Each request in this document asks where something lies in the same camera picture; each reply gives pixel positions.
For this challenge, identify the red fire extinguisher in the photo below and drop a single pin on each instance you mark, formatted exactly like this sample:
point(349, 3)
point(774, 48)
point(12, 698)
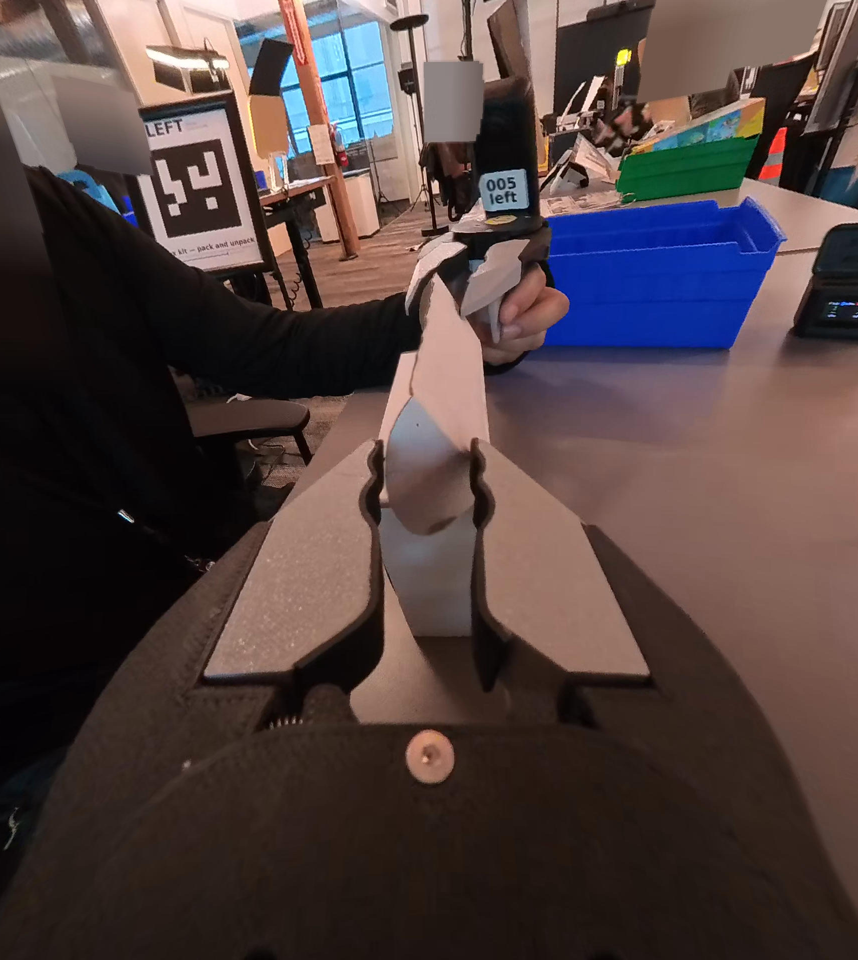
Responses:
point(341, 148)

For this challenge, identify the green plastic bin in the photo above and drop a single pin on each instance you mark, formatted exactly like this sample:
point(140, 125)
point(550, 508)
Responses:
point(688, 172)

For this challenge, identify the black studio light panel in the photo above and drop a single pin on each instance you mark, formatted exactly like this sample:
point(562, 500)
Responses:
point(188, 67)

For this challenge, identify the small wooden-top desk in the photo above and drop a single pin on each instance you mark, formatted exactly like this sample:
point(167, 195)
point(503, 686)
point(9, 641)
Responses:
point(297, 191)

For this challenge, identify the white cardboard mailer box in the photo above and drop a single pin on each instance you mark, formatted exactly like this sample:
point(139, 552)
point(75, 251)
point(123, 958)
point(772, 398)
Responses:
point(444, 360)

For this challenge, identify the person's left forearm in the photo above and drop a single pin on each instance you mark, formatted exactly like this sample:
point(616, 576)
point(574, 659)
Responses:
point(286, 345)

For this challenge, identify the colourful printed carton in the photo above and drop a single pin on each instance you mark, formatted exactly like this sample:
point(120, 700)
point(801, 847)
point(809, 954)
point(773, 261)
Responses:
point(706, 127)

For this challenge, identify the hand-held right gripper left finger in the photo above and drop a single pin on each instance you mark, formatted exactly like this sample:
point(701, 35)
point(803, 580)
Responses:
point(301, 592)

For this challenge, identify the person's left hand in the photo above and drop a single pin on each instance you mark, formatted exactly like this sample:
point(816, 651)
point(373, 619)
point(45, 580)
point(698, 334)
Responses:
point(537, 311)

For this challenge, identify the orange traffic cone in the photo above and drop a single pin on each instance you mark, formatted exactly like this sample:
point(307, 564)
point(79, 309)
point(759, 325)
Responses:
point(772, 157)

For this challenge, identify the black framed sign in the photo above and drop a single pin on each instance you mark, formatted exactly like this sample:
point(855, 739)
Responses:
point(196, 187)

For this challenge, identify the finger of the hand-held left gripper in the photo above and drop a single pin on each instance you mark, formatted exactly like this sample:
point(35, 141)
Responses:
point(432, 270)
point(492, 281)

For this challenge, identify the black charging case with screen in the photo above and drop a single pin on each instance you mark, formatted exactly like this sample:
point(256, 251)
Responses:
point(856, 300)

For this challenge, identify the blue plastic bin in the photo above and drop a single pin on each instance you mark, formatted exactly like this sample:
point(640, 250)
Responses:
point(661, 300)

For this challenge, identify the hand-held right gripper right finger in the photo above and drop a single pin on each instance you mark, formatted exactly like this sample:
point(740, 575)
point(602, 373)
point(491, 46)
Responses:
point(564, 600)

